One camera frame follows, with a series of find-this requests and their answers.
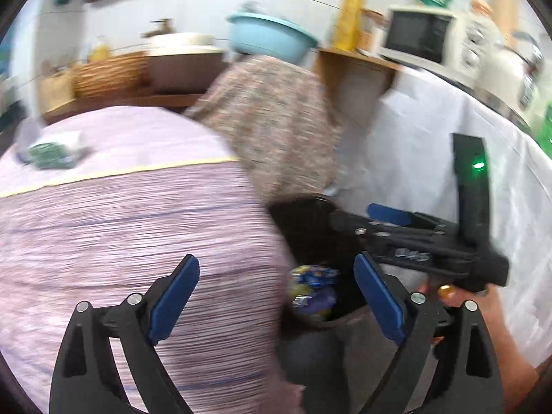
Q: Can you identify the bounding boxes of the green plastic bottle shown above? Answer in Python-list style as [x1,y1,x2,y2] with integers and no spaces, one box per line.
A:
[535,103,552,160]

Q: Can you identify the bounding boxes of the chrome faucet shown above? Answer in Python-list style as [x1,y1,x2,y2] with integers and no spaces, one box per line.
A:
[513,32,544,109]

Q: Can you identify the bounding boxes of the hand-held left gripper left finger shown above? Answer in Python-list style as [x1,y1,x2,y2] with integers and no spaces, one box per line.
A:
[49,254,201,414]

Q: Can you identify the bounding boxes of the glass jar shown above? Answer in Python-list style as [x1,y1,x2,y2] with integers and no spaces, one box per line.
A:
[358,9,385,53]

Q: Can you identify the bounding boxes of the wicker basket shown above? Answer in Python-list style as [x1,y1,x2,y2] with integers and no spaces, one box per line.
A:
[71,52,150,98]

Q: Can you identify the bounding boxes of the brown round basin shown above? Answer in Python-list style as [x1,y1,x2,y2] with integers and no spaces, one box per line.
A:
[147,49,227,94]

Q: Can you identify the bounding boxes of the black trash bin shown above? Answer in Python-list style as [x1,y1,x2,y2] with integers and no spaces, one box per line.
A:
[267,196,436,414]

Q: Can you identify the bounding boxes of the white cloth cover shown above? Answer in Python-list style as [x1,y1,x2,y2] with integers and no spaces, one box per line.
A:
[331,67,552,372]

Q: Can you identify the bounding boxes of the white toaster oven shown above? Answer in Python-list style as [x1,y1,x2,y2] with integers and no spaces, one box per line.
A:
[379,4,491,83]

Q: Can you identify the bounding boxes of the blue yellow snack wrapper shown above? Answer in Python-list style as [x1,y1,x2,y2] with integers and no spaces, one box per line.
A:
[288,264,342,321]

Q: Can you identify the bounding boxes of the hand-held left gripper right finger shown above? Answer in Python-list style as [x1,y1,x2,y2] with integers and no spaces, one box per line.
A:
[353,251,505,414]

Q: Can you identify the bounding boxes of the light blue plastic basin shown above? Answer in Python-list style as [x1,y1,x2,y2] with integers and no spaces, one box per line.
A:
[226,12,320,63]

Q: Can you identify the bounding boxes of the yellow plastic roll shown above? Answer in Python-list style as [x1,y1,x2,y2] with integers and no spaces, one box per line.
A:
[331,0,367,51]

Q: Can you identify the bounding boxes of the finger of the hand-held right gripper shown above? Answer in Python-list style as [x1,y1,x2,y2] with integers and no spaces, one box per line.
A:
[329,210,436,269]
[366,204,461,234]

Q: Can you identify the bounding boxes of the beige utensil holder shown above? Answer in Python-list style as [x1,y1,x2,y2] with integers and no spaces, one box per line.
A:
[40,67,75,111]

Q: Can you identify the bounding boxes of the white electric cooker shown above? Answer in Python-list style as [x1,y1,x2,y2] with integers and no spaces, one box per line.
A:
[476,45,540,113]

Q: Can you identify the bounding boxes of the floral patterned cloth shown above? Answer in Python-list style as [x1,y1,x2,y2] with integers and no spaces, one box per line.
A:
[183,55,344,201]

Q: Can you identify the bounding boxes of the wooden counter ledge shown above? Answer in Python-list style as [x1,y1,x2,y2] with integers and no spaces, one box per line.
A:
[42,92,204,124]

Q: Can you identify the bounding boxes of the wooden cabinet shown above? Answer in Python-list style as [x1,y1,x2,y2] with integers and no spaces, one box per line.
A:
[314,47,402,126]

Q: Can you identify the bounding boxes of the person's right hand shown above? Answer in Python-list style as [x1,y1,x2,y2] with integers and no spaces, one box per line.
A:
[420,282,518,354]

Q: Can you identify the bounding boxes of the brass tap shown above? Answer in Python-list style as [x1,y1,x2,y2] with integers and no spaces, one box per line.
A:
[141,19,174,38]

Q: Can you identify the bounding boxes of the white round basin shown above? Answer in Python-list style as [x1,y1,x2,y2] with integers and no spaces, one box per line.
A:
[147,33,216,56]

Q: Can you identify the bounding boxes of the yellow liquid bottle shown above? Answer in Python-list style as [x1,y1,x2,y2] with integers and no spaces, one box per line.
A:
[88,37,111,63]

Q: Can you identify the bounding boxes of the purple striped tablecloth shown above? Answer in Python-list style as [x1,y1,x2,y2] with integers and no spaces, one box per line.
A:
[0,106,299,414]

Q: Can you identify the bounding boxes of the green white tissue packet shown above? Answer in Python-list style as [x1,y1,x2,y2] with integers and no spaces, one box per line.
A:
[17,131,85,169]

